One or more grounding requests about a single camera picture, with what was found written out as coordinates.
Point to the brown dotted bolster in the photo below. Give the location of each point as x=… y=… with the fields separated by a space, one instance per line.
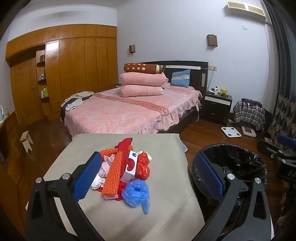
x=141 y=68

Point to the white bottle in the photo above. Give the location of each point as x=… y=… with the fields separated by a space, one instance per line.
x=216 y=90

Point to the plaid cloth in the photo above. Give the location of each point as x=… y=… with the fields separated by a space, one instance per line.
x=248 y=115

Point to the black bin with bag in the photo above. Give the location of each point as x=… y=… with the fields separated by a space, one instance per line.
x=238 y=157

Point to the yellow plush toy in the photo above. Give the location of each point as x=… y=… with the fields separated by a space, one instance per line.
x=223 y=92

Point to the grey quilted pad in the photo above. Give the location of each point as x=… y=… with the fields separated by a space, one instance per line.
x=183 y=146

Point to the small wooden wall lamp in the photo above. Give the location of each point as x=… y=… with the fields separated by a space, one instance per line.
x=132 y=48

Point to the white crumpled bag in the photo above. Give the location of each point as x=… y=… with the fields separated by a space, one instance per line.
x=145 y=154

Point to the large wooden wall lamp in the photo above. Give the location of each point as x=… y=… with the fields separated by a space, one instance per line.
x=212 y=41

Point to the grey cloth covered table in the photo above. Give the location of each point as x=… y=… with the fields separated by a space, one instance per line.
x=161 y=162

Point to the red knit scarf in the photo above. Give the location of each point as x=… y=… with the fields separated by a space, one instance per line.
x=124 y=144

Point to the white carton with blue print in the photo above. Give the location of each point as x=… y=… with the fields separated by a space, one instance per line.
x=129 y=173

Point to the red plastic bag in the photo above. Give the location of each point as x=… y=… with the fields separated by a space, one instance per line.
x=142 y=166

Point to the dark nightstand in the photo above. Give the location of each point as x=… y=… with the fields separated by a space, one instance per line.
x=216 y=109

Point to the pink bedspread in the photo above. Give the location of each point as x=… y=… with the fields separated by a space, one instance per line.
x=115 y=111

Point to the pink sock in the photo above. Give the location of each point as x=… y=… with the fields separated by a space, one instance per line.
x=105 y=166

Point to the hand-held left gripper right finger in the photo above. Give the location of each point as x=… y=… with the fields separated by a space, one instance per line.
x=208 y=173

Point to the beige wall socket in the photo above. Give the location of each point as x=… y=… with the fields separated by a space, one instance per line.
x=212 y=68

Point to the patterned grey curtain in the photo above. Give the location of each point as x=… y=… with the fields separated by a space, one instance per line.
x=283 y=69

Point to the pink folded pillow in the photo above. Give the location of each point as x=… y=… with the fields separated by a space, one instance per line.
x=141 y=90
x=143 y=78

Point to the pale kettle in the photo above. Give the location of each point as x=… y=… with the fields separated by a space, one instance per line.
x=1 y=113

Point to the red cloth scrap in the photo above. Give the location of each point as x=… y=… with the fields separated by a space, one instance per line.
x=121 y=185

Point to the blue cushion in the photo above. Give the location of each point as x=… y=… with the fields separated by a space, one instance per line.
x=180 y=78

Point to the small white boxes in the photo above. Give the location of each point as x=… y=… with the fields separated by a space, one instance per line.
x=267 y=140

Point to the dark garment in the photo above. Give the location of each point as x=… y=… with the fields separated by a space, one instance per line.
x=251 y=102

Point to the white bathroom scale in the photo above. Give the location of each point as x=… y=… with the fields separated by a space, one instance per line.
x=231 y=131

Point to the blue plastic bag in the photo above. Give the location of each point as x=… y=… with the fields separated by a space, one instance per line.
x=135 y=191

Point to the orange foam net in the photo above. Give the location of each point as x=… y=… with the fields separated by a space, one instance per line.
x=107 y=153
x=113 y=176

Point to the pile of pale clothes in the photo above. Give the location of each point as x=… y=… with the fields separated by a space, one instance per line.
x=75 y=102

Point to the beige air conditioner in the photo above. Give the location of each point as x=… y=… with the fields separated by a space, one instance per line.
x=245 y=10

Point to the wooden wardrobe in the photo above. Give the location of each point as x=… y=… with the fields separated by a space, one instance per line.
x=76 y=64

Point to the dark wooden bed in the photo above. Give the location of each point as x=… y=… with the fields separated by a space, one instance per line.
x=196 y=74

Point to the white cloth scrap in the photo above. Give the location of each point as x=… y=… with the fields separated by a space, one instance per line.
x=97 y=184

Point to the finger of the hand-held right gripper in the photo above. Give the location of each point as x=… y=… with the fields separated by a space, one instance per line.
x=268 y=149
x=286 y=140

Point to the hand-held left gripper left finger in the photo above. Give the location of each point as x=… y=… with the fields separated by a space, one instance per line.
x=89 y=176

